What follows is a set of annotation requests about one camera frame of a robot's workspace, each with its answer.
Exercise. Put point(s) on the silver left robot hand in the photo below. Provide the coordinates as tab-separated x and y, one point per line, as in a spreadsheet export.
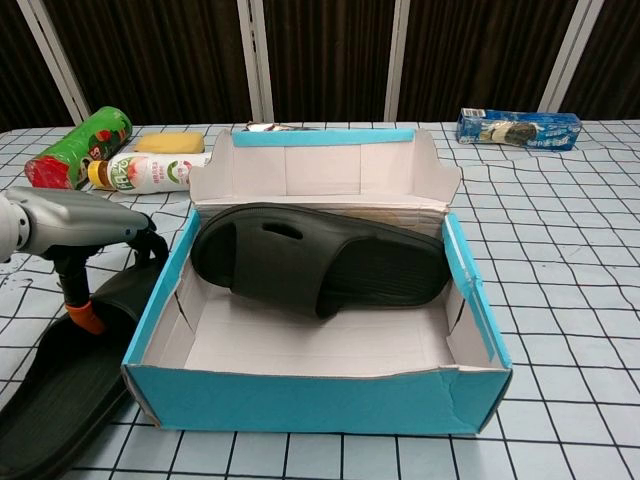
75	220

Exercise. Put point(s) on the black slipper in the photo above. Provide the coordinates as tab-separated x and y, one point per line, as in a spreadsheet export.
310	265
60	400

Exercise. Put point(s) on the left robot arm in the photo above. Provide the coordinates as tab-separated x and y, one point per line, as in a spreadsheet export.
10	230

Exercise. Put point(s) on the light blue shoe box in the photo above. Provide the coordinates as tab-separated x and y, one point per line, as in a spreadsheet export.
300	395

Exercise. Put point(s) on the blue snack wrapper package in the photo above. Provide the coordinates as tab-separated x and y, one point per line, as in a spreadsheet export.
520	130

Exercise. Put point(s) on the green chips can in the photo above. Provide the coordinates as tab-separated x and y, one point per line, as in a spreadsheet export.
75	150

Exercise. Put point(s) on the white drink bottle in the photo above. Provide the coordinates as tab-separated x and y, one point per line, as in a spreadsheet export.
160	172

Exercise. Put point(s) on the yellow sponge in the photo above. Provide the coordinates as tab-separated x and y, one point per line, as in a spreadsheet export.
170	142

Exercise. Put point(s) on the black folding screen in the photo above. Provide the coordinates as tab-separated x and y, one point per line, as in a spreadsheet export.
150	50

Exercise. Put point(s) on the red silver snack packet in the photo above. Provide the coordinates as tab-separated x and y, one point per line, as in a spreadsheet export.
270	126

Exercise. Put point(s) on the checked tablecloth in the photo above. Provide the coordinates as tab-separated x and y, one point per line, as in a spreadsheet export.
560	250

